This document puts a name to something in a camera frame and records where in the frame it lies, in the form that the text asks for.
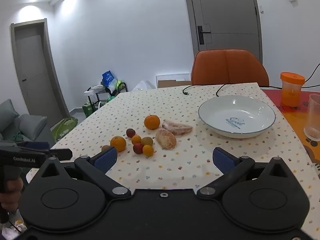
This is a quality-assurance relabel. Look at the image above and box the black door lock handle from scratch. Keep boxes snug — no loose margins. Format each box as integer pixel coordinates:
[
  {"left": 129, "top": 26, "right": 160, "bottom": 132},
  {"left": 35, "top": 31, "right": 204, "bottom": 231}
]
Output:
[{"left": 197, "top": 25, "right": 212, "bottom": 45}]

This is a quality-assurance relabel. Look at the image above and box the peeled round pomelo piece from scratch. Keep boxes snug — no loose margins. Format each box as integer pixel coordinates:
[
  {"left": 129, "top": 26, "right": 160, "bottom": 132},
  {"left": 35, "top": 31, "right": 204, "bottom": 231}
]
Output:
[{"left": 155, "top": 128, "right": 177, "bottom": 150}]

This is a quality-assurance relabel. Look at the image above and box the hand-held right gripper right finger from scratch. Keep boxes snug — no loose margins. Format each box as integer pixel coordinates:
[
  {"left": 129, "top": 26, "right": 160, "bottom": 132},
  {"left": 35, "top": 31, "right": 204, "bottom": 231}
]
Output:
[{"left": 197, "top": 147, "right": 298, "bottom": 200}]

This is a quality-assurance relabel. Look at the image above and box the large green bag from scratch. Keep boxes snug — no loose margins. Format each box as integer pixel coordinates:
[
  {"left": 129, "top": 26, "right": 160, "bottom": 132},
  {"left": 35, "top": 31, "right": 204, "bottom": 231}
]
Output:
[{"left": 51, "top": 117, "right": 78, "bottom": 140}]

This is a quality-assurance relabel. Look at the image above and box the yellow-green bag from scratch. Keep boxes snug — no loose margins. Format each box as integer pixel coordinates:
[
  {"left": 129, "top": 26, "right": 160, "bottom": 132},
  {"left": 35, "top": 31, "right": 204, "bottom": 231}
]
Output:
[{"left": 109, "top": 79, "right": 123, "bottom": 92}]

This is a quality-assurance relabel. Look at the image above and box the grey door with small handle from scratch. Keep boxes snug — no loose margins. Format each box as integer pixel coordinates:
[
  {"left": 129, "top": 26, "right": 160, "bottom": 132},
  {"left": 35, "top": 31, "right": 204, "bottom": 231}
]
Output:
[{"left": 10, "top": 18, "right": 71, "bottom": 128}]

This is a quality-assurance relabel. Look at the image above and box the orange tangerine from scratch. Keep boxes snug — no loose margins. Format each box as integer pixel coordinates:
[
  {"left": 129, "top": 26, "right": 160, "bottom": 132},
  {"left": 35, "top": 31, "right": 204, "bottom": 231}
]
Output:
[
  {"left": 110, "top": 135, "right": 127, "bottom": 153},
  {"left": 144, "top": 114, "right": 161, "bottom": 130}
]

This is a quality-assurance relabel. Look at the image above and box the clear ribbed glass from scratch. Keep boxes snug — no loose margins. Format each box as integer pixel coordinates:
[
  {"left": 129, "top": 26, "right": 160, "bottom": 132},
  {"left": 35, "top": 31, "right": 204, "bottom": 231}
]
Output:
[{"left": 303, "top": 93, "right": 320, "bottom": 141}]

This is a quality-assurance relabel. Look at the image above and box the white plastic bag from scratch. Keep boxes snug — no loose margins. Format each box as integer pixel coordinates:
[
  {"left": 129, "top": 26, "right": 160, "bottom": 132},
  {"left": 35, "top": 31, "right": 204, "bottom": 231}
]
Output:
[{"left": 132, "top": 80, "right": 157, "bottom": 92}]

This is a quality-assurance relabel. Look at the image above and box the grey cushion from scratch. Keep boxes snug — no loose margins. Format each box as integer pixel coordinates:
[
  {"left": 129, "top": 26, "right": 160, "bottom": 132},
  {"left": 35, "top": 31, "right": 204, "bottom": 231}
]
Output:
[
  {"left": 19, "top": 114, "right": 47, "bottom": 141},
  {"left": 0, "top": 99, "right": 20, "bottom": 133}
]

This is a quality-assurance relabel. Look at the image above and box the person's left hand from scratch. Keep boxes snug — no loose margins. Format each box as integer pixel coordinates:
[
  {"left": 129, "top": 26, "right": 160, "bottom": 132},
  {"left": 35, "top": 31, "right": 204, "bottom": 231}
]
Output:
[{"left": 0, "top": 179, "right": 23, "bottom": 212}]

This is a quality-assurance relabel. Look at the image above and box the small green bag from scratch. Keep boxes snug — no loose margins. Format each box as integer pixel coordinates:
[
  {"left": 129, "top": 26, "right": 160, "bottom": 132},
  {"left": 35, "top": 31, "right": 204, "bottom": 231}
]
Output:
[{"left": 82, "top": 102, "right": 98, "bottom": 118}]

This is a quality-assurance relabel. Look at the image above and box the grey door with black lock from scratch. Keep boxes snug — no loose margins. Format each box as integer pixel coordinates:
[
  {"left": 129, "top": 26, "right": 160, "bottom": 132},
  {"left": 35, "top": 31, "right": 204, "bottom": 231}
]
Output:
[{"left": 182, "top": 0, "right": 263, "bottom": 63}]

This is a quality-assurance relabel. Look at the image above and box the thin black cable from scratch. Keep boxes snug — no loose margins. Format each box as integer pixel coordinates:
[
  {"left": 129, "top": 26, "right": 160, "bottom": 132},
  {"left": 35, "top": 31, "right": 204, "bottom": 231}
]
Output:
[{"left": 302, "top": 63, "right": 320, "bottom": 88}]

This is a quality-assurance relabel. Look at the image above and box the orange lidded plastic cup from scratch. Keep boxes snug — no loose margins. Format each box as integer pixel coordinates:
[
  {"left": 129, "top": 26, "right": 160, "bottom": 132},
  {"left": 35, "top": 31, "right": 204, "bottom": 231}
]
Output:
[{"left": 280, "top": 72, "right": 306, "bottom": 107}]

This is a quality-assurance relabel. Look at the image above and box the red orange printed table mat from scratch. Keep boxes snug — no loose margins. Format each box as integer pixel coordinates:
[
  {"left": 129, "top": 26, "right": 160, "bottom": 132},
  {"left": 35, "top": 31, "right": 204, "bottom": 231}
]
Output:
[{"left": 261, "top": 88, "right": 320, "bottom": 173}]

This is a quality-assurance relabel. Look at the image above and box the white bowl with blue rim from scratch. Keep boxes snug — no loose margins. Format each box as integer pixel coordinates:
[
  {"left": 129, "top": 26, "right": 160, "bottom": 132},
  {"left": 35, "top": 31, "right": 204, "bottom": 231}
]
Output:
[{"left": 198, "top": 95, "right": 276, "bottom": 139}]

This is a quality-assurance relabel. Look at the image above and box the black metal rack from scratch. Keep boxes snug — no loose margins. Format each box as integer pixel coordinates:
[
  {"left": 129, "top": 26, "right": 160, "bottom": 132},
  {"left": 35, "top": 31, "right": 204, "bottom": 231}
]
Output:
[{"left": 87, "top": 82, "right": 128, "bottom": 110}]

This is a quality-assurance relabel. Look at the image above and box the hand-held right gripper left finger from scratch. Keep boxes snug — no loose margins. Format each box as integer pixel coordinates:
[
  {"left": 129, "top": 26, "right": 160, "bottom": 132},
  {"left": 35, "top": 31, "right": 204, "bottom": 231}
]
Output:
[{"left": 32, "top": 147, "right": 132, "bottom": 200}]

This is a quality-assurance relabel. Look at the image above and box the peeled pomelo segment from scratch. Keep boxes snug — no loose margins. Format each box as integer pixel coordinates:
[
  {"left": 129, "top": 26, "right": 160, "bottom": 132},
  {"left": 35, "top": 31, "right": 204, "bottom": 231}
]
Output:
[{"left": 162, "top": 119, "right": 193, "bottom": 136}]

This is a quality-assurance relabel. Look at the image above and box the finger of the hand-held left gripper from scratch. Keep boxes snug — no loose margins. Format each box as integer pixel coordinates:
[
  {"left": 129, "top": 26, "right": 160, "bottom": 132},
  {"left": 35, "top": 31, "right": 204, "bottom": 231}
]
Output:
[
  {"left": 15, "top": 141, "right": 51, "bottom": 151},
  {"left": 49, "top": 149, "right": 73, "bottom": 160}
]

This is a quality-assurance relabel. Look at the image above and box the orange chair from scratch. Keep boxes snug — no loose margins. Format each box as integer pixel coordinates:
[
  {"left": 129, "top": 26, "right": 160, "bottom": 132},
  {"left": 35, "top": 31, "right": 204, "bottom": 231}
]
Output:
[{"left": 191, "top": 49, "right": 270, "bottom": 87}]

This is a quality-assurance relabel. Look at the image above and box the grey sofa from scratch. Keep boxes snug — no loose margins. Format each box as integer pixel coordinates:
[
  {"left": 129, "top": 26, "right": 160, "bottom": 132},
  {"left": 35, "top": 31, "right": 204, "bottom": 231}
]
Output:
[{"left": 0, "top": 99, "right": 57, "bottom": 150}]

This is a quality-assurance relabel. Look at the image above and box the blue bag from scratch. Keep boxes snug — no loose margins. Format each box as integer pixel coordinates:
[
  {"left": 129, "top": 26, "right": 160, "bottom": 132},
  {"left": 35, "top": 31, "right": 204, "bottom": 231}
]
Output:
[{"left": 102, "top": 70, "right": 117, "bottom": 87}]

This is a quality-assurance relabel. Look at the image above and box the white framed board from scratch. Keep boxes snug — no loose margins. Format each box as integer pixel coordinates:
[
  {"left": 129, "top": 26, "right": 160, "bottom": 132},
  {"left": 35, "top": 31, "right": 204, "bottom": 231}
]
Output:
[{"left": 156, "top": 73, "right": 192, "bottom": 88}]

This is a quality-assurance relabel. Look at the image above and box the black cable with plug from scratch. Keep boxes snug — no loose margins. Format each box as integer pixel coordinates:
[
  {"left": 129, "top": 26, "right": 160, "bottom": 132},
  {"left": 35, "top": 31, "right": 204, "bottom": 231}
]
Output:
[{"left": 183, "top": 83, "right": 283, "bottom": 97}]

